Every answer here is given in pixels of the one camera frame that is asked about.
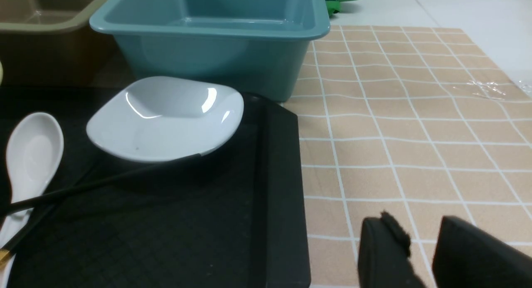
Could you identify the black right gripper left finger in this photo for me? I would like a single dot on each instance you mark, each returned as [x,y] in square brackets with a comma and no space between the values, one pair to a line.
[384,255]

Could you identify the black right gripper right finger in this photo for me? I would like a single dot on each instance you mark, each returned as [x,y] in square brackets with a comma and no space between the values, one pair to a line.
[468,257]

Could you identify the small white square dish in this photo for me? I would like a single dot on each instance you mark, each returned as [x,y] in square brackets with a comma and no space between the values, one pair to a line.
[163,118]

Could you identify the white ceramic soup spoon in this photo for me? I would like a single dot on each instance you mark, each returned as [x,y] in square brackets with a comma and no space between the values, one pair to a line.
[33,154]

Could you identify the beige grid tablecloth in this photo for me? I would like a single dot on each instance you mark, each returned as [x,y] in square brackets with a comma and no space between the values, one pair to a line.
[415,121]

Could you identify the black plastic serving tray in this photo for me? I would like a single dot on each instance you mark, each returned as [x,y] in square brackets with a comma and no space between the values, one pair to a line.
[232,219]

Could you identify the teal plastic bin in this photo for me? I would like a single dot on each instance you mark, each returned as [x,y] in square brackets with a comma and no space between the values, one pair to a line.
[255,46]

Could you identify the olive brown plastic bin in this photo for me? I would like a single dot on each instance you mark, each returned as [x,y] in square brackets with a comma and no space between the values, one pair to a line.
[51,43]

